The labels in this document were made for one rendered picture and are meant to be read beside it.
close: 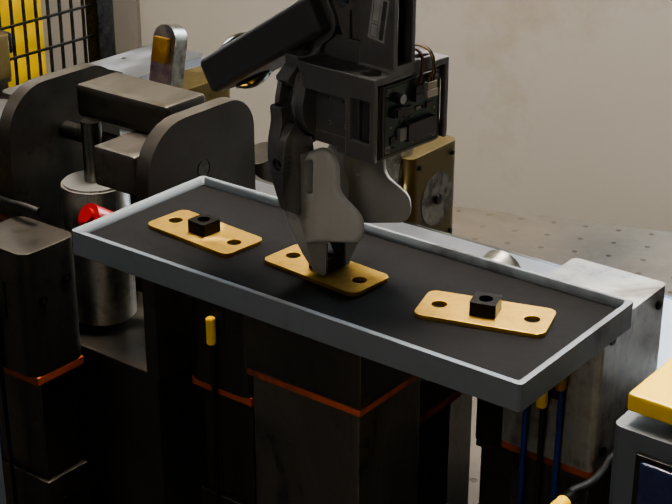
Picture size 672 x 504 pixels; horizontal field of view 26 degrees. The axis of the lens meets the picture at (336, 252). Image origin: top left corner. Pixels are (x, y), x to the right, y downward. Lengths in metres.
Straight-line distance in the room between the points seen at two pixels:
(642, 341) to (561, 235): 1.15
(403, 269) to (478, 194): 2.40
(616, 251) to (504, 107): 1.15
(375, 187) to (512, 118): 2.35
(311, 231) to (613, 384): 0.26
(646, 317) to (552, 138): 2.22
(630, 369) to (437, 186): 0.53
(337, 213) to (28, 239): 0.41
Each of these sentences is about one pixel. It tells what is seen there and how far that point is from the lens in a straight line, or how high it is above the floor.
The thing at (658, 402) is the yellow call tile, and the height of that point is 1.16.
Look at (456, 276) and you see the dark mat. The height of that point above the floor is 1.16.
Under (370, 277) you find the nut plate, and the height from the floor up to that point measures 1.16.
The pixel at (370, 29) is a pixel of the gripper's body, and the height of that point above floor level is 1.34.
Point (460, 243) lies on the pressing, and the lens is 1.42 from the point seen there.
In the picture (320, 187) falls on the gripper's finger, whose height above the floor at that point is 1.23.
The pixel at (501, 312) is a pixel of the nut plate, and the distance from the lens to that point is 0.92.
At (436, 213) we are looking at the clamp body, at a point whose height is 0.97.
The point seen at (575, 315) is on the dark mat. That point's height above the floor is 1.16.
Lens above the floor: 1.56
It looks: 24 degrees down
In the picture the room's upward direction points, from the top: straight up
